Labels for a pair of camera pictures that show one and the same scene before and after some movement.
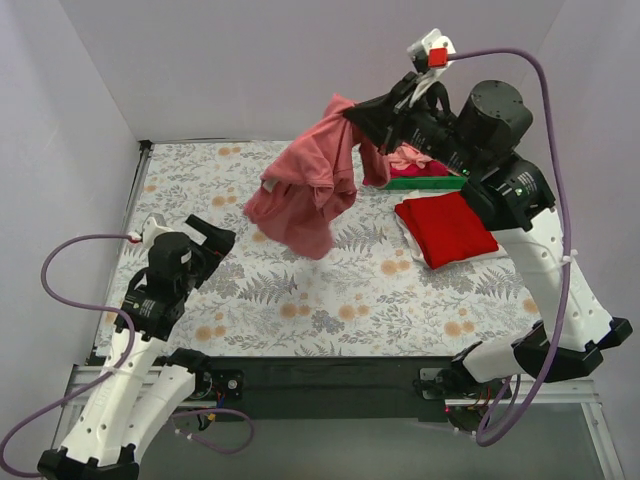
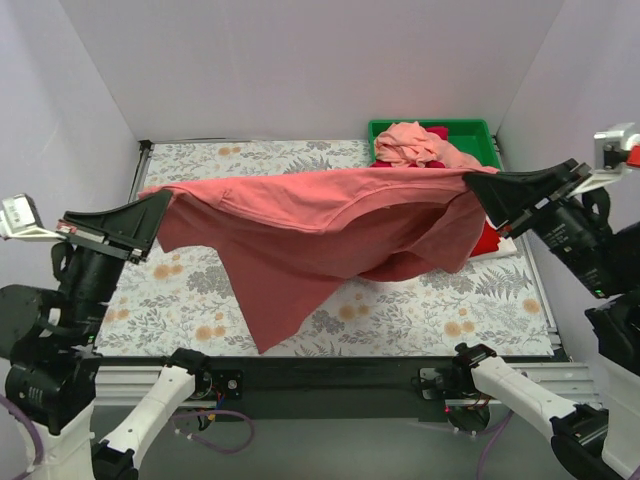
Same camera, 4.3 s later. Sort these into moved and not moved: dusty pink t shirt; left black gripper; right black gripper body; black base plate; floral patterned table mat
Moved: dusty pink t shirt; right black gripper body; left black gripper
Not moved: black base plate; floral patterned table mat
